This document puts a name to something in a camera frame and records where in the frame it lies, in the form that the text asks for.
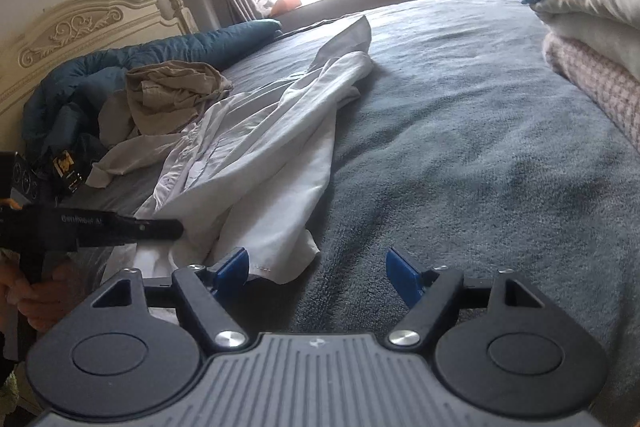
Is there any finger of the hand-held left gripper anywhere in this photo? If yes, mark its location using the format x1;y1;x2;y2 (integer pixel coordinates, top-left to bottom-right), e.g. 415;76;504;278
77;213;184;250

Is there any person's left hand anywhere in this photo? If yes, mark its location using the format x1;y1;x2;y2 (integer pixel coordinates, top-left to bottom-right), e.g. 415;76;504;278
0;251;77;334

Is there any teal duvet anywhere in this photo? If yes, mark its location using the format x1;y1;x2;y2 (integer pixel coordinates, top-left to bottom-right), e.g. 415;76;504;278
21;18;284;170

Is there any grey bed blanket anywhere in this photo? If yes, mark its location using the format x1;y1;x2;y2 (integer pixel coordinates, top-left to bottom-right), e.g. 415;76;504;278
112;0;640;427

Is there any white shirt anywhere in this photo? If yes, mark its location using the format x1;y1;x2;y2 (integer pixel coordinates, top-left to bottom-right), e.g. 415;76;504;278
117;14;375;286

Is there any cream carved headboard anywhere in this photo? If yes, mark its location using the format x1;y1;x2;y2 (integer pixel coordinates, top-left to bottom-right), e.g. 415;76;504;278
0;0;199;120

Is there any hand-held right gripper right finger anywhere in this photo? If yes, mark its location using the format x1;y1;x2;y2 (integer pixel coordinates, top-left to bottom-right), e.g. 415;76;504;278
385;247;549;354

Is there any beige crumpled garment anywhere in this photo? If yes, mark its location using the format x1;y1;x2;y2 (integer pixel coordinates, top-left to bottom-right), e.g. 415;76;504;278
124;62;234;136

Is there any pink houndstooth folded garment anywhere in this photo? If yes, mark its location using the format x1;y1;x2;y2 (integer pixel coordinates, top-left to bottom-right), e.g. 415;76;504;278
542;33;640;148

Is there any cream folded garment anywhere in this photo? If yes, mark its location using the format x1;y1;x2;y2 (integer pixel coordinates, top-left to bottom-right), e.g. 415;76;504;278
542;13;640;80

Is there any grey crumpled garment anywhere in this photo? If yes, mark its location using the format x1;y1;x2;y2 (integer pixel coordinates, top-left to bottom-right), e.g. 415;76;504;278
86;89;201;188

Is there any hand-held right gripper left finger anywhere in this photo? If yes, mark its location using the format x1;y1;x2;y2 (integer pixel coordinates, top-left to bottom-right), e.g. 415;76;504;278
90;247;251;354

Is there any white folded garment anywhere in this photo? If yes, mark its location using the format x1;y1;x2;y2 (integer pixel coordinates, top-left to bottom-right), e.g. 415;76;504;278
531;0;640;28

